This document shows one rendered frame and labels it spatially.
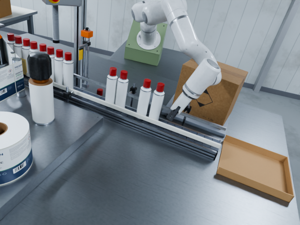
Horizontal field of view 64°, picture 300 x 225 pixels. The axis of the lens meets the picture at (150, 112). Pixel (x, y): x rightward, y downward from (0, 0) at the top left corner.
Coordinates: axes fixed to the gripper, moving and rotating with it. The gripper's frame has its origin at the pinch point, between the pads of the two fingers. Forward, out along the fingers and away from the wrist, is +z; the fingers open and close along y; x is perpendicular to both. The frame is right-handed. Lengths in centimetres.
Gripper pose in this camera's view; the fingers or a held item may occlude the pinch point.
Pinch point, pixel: (171, 115)
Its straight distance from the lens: 114.7
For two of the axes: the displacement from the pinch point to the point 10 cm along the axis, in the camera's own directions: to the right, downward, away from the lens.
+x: 8.0, 6.0, -0.3
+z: -4.7, 6.6, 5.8
